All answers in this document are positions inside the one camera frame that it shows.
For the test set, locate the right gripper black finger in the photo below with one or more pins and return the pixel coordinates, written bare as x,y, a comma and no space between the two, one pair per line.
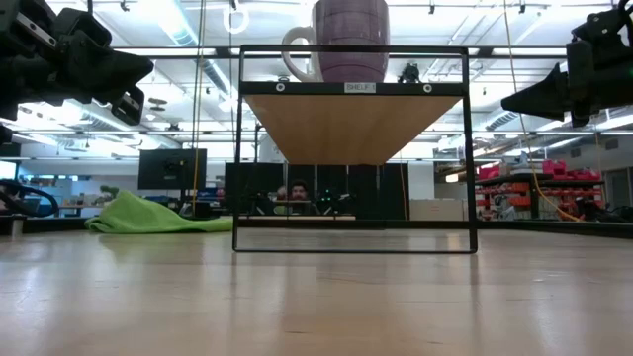
544,96

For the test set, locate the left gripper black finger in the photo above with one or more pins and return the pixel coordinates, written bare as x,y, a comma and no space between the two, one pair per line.
129,111
104,69

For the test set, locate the purple and white mug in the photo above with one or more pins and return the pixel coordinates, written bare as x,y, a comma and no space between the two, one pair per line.
351,44

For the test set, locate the black computer monitor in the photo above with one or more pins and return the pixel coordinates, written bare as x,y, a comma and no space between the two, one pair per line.
170,169

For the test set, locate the small green plant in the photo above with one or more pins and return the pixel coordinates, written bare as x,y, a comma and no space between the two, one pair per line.
110,190

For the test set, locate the rack with red bins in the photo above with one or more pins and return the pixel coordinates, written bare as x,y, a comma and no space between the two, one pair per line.
573,174

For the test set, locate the green cloth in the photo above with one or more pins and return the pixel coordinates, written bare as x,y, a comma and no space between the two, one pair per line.
143,217

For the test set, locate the small black device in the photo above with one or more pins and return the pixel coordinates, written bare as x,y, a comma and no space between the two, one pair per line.
409,74

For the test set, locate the cardboard box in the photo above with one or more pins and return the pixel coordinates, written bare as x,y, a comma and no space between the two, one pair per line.
435,210

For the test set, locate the person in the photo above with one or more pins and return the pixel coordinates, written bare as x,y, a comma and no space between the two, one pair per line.
299,193

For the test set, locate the black partition panel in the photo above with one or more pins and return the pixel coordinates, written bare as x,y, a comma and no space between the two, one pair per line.
366,193

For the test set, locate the black overhead frame beam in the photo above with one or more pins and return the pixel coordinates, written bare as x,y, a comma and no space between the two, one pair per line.
222,52

